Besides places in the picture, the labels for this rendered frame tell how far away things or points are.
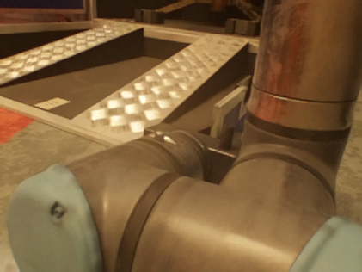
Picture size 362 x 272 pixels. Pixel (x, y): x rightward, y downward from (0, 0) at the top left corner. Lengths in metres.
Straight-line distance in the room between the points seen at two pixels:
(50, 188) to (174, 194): 0.07
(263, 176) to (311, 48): 0.10
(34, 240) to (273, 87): 0.20
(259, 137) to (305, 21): 0.09
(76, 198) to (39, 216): 0.02
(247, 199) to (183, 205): 0.04
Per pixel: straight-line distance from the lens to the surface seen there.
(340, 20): 0.22
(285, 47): 0.22
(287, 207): 0.17
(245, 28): 1.37
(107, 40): 1.21
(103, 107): 0.70
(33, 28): 1.41
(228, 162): 0.33
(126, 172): 0.19
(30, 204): 0.19
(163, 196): 0.17
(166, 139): 0.28
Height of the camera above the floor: 0.27
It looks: 25 degrees down
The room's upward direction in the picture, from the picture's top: 5 degrees clockwise
